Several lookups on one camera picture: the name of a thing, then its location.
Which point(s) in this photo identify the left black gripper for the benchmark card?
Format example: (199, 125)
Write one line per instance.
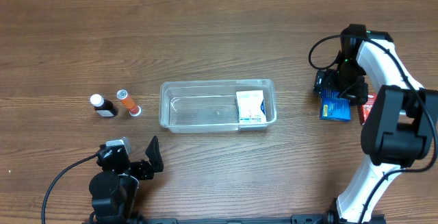
(144, 168)

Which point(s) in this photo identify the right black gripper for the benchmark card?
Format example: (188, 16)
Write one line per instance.
(337, 89)

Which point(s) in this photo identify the blue medicine box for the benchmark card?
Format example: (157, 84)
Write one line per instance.
(334, 108)

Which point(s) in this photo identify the red medicine box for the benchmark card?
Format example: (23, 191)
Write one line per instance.
(365, 109)

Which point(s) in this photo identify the orange pill vial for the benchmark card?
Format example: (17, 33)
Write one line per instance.
(133, 108)

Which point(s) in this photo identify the dark bottle white cap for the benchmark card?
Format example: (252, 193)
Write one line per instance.
(103, 107)

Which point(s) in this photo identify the clear plastic container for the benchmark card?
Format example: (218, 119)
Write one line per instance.
(212, 106)

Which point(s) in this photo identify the white medicine box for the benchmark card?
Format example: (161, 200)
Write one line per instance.
(251, 107)

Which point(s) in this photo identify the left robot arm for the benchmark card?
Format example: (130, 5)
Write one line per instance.
(114, 189)

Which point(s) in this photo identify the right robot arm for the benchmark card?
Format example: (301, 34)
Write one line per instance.
(399, 135)

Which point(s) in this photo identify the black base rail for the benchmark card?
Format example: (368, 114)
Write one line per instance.
(232, 221)

